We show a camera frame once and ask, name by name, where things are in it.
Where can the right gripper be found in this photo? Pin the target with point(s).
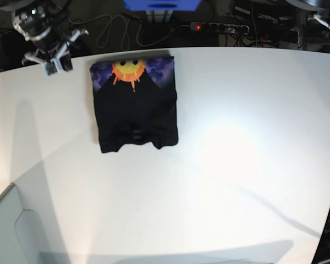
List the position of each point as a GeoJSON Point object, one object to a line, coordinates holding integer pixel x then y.
{"type": "Point", "coordinates": [50, 43]}

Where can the black T-shirt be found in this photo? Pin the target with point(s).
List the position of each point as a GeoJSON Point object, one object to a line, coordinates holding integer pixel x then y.
{"type": "Point", "coordinates": [135, 102]}

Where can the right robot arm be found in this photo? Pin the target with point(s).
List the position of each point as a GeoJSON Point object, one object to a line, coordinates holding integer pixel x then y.
{"type": "Point", "coordinates": [39, 23]}

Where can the blue plastic box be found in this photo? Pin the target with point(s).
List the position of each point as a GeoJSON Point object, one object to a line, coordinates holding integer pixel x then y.
{"type": "Point", "coordinates": [179, 5]}

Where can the black power strip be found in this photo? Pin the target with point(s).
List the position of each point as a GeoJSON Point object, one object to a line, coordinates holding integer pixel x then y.
{"type": "Point", "coordinates": [220, 28]}

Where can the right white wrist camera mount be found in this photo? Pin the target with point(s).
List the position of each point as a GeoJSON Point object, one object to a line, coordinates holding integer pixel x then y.
{"type": "Point", "coordinates": [61, 61]}

